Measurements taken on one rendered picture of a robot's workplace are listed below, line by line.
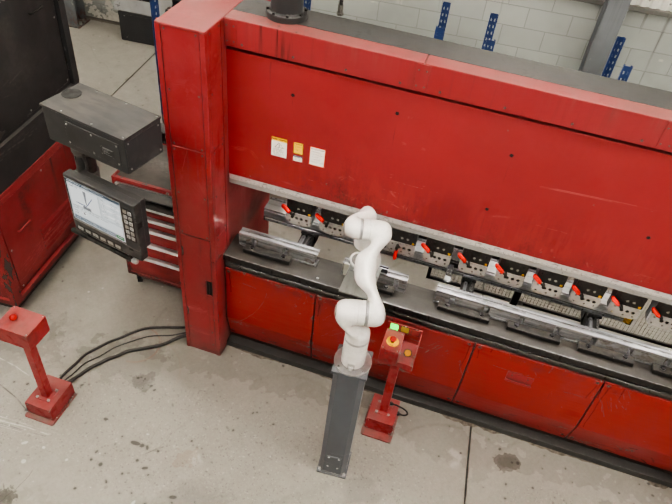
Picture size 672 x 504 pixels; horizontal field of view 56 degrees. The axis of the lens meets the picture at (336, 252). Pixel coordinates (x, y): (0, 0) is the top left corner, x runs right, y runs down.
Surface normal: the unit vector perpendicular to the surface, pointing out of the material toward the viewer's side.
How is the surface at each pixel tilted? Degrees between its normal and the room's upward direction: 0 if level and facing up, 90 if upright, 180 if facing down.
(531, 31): 90
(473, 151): 90
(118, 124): 0
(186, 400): 0
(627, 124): 90
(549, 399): 90
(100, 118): 0
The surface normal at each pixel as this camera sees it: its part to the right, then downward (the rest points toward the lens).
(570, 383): -0.30, 0.63
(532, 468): 0.10, -0.73
